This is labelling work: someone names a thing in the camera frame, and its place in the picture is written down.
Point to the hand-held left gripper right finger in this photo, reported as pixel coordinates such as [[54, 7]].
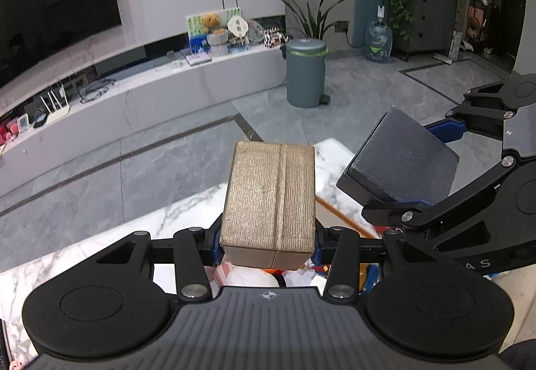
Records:
[[316, 248]]

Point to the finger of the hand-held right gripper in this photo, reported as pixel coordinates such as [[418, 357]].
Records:
[[444, 130], [389, 215]]

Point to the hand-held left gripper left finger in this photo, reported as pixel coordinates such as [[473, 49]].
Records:
[[216, 246]]

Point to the orange cardboard box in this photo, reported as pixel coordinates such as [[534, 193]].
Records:
[[347, 217]]

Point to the black gift box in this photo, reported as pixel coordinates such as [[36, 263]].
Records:
[[398, 160]]

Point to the small brown cardboard box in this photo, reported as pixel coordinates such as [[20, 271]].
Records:
[[268, 194]]

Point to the white and black plush dog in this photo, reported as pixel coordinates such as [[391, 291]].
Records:
[[251, 278]]

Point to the white standing board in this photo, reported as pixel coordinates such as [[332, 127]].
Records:
[[451, 46]]

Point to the clear water bottle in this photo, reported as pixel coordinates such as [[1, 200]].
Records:
[[379, 43]]

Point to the grey dresser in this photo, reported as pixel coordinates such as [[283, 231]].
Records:
[[431, 18]]

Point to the dark shelf rack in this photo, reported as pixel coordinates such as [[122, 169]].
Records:
[[481, 18]]

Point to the grey trash bin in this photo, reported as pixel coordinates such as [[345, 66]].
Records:
[[305, 76]]

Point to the white marble television console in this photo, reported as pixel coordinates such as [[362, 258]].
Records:
[[167, 97]]

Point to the long-leaf potted plant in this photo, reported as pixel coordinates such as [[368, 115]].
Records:
[[312, 18]]

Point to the flat tablet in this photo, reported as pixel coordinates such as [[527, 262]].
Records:
[[197, 59]]

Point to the small black white figurines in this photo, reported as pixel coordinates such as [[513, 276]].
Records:
[[276, 38]]

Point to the white router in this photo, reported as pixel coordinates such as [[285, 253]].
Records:
[[56, 112]]

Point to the patterned decorative plate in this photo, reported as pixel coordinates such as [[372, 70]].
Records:
[[256, 30]]

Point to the landscape picture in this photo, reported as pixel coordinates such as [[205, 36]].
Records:
[[194, 26]]

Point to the white round fan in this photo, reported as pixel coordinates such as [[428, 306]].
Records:
[[237, 25]]

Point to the brown teddy bear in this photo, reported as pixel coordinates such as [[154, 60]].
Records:
[[210, 21]]

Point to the white desk clock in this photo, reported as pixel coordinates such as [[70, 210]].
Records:
[[23, 123]]

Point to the pink toys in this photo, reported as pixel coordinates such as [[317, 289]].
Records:
[[8, 132]]

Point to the black television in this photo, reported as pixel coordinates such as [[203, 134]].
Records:
[[54, 5]]

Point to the wall socket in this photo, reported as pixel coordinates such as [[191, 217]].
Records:
[[341, 26]]

